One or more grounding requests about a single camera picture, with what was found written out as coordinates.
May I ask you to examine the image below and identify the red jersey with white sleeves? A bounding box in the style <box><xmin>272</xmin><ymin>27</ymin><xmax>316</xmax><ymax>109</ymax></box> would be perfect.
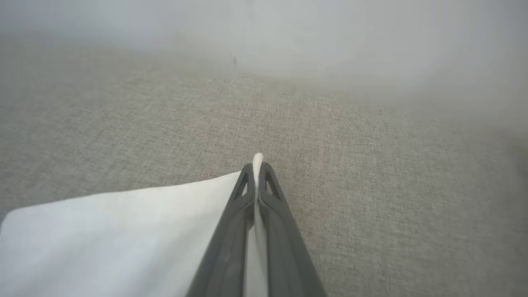
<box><xmin>0</xmin><ymin>153</ymin><xmax>269</xmax><ymax>297</ymax></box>

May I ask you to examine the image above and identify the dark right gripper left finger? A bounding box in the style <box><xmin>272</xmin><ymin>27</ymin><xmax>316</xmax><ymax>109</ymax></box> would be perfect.
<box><xmin>186</xmin><ymin>163</ymin><xmax>259</xmax><ymax>297</ymax></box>

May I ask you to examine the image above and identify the grey fabric sofa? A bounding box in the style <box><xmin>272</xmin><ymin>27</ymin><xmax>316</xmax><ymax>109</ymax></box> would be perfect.
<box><xmin>0</xmin><ymin>33</ymin><xmax>528</xmax><ymax>297</ymax></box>

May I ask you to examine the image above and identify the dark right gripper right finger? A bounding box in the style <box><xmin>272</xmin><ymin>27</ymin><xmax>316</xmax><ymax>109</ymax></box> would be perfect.
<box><xmin>257</xmin><ymin>162</ymin><xmax>327</xmax><ymax>297</ymax></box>

